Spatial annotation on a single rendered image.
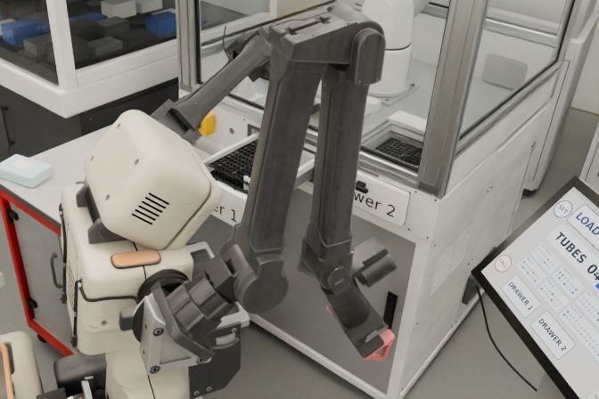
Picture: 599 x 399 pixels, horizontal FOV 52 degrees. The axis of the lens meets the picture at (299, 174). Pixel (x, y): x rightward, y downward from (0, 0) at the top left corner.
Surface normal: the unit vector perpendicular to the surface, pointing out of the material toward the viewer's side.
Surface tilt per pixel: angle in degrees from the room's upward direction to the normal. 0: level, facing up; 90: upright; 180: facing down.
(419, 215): 90
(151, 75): 90
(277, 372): 0
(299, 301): 90
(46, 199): 0
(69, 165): 0
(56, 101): 90
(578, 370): 50
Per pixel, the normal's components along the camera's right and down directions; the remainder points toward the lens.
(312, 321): -0.61, 0.38
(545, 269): -0.70, -0.48
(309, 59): 0.44, 0.49
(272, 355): 0.06, -0.85
